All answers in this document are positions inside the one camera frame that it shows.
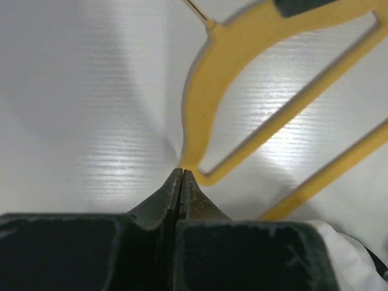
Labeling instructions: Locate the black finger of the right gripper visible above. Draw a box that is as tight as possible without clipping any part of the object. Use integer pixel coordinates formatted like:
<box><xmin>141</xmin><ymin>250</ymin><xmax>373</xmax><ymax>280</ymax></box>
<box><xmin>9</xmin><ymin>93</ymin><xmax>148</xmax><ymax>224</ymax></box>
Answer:
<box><xmin>273</xmin><ymin>0</ymin><xmax>336</xmax><ymax>18</ymax></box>

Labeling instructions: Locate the yellow plastic hanger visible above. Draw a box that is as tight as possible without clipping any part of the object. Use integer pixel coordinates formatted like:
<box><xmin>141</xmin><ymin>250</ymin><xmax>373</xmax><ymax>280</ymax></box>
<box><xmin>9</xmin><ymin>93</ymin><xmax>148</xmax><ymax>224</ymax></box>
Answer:
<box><xmin>181</xmin><ymin>0</ymin><xmax>388</xmax><ymax>222</ymax></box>

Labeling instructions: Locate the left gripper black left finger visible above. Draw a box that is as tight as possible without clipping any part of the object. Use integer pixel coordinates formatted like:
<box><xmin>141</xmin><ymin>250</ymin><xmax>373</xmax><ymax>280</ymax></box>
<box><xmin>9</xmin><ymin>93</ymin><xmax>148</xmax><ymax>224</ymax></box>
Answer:
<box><xmin>1</xmin><ymin>169</ymin><xmax>181</xmax><ymax>290</ymax></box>

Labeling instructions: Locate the white shirt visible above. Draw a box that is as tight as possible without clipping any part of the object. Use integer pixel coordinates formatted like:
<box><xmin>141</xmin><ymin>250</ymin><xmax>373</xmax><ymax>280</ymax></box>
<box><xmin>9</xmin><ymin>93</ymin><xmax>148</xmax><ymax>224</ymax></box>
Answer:
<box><xmin>308</xmin><ymin>220</ymin><xmax>387</xmax><ymax>291</ymax></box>

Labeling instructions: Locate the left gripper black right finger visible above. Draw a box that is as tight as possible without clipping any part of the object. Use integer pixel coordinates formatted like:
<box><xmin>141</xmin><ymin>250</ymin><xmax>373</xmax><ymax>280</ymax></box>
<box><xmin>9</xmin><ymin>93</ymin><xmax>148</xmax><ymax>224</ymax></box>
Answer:
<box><xmin>175</xmin><ymin>170</ymin><xmax>335</xmax><ymax>290</ymax></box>

